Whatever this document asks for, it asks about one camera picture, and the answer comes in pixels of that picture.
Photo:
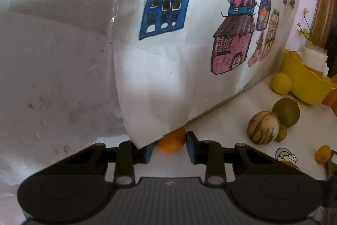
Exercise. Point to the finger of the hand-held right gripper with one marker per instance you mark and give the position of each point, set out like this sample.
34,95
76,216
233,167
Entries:
332,169

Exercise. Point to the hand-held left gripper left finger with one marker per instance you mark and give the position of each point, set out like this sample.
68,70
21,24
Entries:
148,153

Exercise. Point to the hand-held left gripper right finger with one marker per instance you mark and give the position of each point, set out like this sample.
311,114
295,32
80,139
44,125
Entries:
192,148

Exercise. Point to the small orange kumquat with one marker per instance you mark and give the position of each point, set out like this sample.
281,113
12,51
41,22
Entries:
323,153

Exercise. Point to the orange tangerine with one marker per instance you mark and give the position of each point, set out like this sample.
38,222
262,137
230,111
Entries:
171,142

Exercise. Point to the small green fruit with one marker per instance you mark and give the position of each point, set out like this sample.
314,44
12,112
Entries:
281,132

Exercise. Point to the brown kiwi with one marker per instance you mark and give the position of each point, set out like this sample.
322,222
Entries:
286,111

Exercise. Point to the striped pepino melon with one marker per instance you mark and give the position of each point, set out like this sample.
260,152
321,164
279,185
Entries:
263,128

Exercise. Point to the white printed table cloth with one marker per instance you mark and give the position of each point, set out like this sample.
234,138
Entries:
237,156

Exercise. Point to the yellow plastic bowl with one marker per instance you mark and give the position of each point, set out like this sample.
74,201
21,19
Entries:
306,80

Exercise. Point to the yellow lemon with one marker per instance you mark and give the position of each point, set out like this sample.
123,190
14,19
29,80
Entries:
281,83

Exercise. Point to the houses drawing paper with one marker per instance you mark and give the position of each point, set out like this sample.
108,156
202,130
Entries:
189,43

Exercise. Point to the white jar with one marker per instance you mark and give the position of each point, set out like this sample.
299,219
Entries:
314,57

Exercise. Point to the lemon in bowl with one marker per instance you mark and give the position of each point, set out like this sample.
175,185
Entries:
292,55

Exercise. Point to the wooden frame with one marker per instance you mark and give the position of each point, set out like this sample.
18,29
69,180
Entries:
323,3

